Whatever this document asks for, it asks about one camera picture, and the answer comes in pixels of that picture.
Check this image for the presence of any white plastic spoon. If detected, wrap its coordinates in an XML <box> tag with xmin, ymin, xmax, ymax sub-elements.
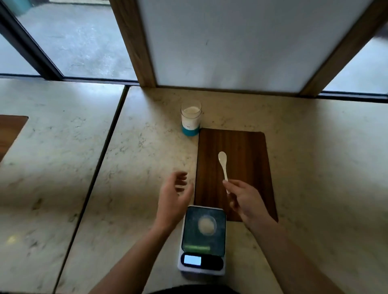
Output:
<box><xmin>218</xmin><ymin>151</ymin><xmax>231</xmax><ymax>194</ymax></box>

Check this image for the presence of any glass jar with teal base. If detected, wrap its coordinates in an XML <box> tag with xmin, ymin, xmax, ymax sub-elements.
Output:
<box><xmin>181</xmin><ymin>100</ymin><xmax>202</xmax><ymax>137</ymax></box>

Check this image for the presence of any small pile of white powder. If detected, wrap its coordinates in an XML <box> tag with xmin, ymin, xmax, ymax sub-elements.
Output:
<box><xmin>198</xmin><ymin>216</ymin><xmax>217</xmax><ymax>236</ymax></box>

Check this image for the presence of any person's left forearm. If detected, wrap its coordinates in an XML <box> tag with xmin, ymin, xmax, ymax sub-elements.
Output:
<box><xmin>88</xmin><ymin>224</ymin><xmax>174</xmax><ymax>294</ymax></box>

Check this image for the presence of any brown wooden board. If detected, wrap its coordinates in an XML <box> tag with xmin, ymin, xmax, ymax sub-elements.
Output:
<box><xmin>0</xmin><ymin>115</ymin><xmax>29</xmax><ymax>162</ymax></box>

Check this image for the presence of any black window frame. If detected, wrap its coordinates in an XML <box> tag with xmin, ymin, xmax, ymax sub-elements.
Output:
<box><xmin>0</xmin><ymin>3</ymin><xmax>138</xmax><ymax>86</ymax></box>

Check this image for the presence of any person's dark clothing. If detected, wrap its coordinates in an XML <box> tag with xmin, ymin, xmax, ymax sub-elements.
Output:
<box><xmin>145</xmin><ymin>285</ymin><xmax>240</xmax><ymax>294</ymax></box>

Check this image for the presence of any person's right hand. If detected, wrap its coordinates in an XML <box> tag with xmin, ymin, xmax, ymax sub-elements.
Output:
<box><xmin>222</xmin><ymin>180</ymin><xmax>275</xmax><ymax>228</ymax></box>

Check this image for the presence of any person's right forearm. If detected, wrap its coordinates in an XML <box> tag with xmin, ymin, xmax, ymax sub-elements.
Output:
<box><xmin>250</xmin><ymin>216</ymin><xmax>344</xmax><ymax>294</ymax></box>

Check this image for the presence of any person's left hand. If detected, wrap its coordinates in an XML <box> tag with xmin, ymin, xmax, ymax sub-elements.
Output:
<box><xmin>155</xmin><ymin>171</ymin><xmax>194</xmax><ymax>232</ymax></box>

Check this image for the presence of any wooden framed white panel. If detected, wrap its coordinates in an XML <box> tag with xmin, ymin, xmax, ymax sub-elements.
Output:
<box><xmin>109</xmin><ymin>0</ymin><xmax>388</xmax><ymax>97</ymax></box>

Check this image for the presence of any dark wooden cutting board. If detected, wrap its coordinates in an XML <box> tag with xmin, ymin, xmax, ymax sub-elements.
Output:
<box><xmin>194</xmin><ymin>128</ymin><xmax>279</xmax><ymax>222</ymax></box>

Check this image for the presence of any white digital kitchen scale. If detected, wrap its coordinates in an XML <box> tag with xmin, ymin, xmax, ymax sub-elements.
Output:
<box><xmin>177</xmin><ymin>205</ymin><xmax>227</xmax><ymax>276</ymax></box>

